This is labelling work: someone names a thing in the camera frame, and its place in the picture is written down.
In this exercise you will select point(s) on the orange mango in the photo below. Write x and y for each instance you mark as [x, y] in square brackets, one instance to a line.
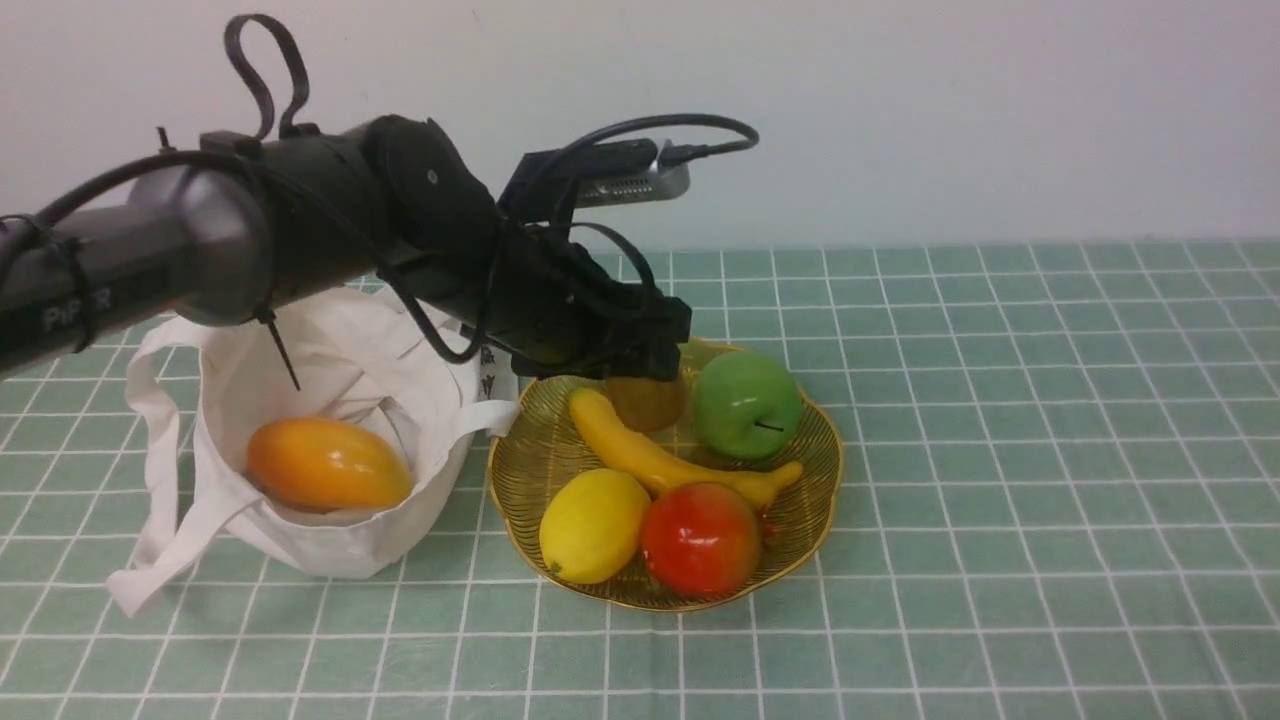
[326, 465]

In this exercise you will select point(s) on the white cloth tote bag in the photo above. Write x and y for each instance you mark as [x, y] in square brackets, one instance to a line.
[356, 357]

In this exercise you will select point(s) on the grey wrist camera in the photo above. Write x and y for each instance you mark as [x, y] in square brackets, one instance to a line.
[630, 180]

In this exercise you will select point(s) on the yellow banana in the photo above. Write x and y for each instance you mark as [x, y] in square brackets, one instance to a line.
[659, 471]

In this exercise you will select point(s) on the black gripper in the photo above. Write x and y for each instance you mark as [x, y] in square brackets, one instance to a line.
[553, 309]

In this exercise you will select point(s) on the yellow lemon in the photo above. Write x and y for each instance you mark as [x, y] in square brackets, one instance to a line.
[591, 529]

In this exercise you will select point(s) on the gold wire fruit basket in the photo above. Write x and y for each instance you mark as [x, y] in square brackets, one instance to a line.
[542, 452]

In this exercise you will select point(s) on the green checkered tablecloth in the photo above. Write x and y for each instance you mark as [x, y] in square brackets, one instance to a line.
[1059, 502]

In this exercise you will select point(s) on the brown kiwi fruit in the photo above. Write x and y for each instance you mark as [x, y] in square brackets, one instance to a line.
[646, 406]

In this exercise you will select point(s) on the red pomegranate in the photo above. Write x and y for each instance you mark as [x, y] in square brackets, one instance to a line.
[701, 541]

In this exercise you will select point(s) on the green apple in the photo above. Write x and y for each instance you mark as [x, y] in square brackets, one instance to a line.
[746, 405]

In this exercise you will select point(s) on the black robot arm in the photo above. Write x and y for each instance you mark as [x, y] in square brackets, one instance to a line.
[233, 233]

